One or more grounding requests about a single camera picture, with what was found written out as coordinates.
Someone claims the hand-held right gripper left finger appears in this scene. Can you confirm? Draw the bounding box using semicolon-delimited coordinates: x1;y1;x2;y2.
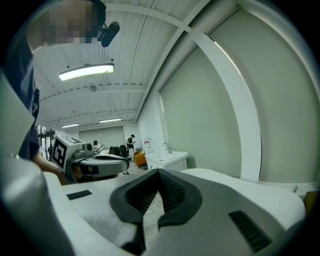
42;168;162;256

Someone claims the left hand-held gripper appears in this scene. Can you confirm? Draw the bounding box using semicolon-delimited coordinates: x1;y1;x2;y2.
50;134;131;178

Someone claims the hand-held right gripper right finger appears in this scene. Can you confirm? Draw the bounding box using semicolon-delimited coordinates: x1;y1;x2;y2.
149;168;288;256

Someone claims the person's left forearm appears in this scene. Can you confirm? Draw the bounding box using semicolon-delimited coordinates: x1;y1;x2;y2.
33;152;66;186

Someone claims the white dispenser red label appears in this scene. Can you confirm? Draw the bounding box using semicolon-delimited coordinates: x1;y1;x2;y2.
142;136;154;155

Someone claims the white vanity cabinet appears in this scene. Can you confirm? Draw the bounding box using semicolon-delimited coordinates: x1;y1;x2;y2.
144;150;189;173

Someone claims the black metal rack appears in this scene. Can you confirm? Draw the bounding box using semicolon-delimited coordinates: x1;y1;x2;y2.
37;126;56;161

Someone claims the grey roller blind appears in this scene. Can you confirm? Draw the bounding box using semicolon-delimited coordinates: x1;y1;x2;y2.
159;46;242;178

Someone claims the person's dark blue shirt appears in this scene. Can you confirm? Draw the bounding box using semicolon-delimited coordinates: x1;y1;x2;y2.
2;37;41;161

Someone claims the person's head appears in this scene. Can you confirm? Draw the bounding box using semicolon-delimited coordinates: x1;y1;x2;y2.
26;0;107;52

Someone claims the black head camera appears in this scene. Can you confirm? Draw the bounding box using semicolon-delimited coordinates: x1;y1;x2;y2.
96;21;121;48

